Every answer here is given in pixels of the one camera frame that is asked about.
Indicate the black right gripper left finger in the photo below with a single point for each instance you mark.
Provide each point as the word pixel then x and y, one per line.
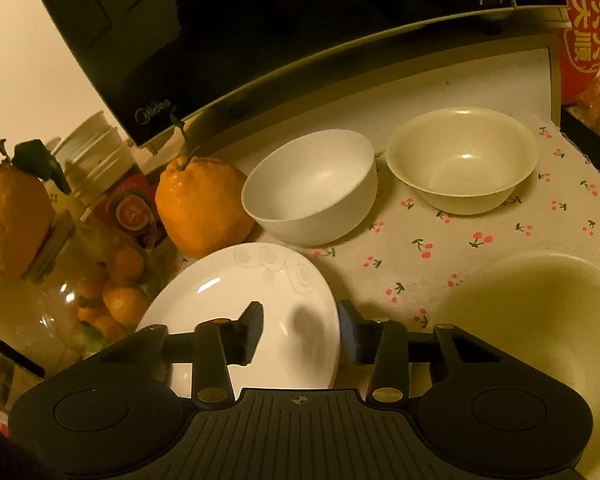
pixel 239 338

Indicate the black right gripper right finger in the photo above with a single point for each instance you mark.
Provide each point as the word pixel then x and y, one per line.
pixel 370 342

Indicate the white deep bowl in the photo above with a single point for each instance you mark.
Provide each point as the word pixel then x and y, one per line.
pixel 314 189

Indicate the large cream bowl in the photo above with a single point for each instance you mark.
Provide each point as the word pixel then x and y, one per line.
pixel 544 309

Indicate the small cream bowl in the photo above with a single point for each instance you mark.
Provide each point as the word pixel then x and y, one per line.
pixel 462 160

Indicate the orange citrus on cloth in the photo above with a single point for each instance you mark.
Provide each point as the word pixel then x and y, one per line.
pixel 199 201

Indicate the glass jar with tangerines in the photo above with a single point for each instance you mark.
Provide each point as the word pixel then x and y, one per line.
pixel 95 283

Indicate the stacked white lidded tins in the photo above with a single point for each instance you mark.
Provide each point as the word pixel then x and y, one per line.
pixel 94 159

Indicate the large citrus on jar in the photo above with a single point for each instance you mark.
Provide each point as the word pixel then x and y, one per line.
pixel 26 212

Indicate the black Midea microwave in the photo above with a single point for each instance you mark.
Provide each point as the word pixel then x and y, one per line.
pixel 153 61

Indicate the red orange gift box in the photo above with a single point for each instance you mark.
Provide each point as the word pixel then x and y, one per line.
pixel 579 48

